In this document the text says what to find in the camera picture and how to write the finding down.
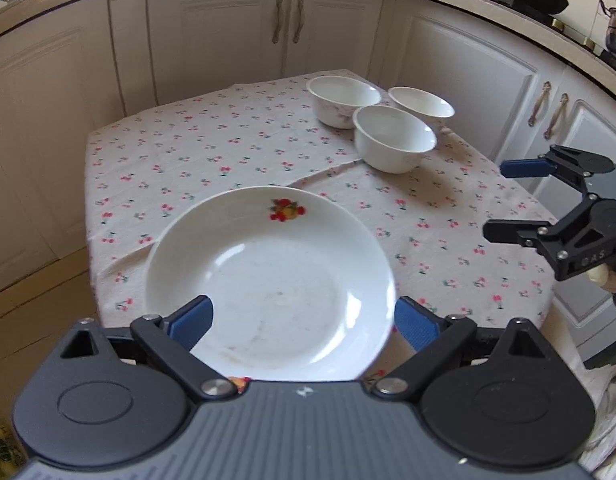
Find yellow green plastic bag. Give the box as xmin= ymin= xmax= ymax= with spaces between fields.
xmin=0 ymin=417 xmax=24 ymax=467

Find white ceramic bowl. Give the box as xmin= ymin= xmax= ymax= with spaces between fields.
xmin=387 ymin=86 xmax=455 ymax=134
xmin=352 ymin=105 xmax=437 ymax=175
xmin=307 ymin=75 xmax=383 ymax=130

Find person's right hand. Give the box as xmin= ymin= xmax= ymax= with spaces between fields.
xmin=590 ymin=264 xmax=616 ymax=292

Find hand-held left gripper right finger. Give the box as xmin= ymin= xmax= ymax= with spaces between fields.
xmin=373 ymin=297 xmax=551 ymax=401

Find cherry print tablecloth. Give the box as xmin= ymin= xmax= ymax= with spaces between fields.
xmin=84 ymin=67 xmax=559 ymax=381

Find large round white plate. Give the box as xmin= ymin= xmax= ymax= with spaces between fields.
xmin=144 ymin=186 xmax=397 ymax=384

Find person's white jacket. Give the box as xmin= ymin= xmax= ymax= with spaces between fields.
xmin=578 ymin=360 xmax=616 ymax=480

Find white kitchen cabinets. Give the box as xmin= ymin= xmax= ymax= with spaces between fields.
xmin=0 ymin=0 xmax=616 ymax=361

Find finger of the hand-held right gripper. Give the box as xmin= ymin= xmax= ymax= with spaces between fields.
xmin=483 ymin=202 xmax=584 ymax=261
xmin=502 ymin=146 xmax=589 ymax=198

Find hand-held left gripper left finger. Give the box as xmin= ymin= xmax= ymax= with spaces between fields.
xmin=52 ymin=296 xmax=236 ymax=402

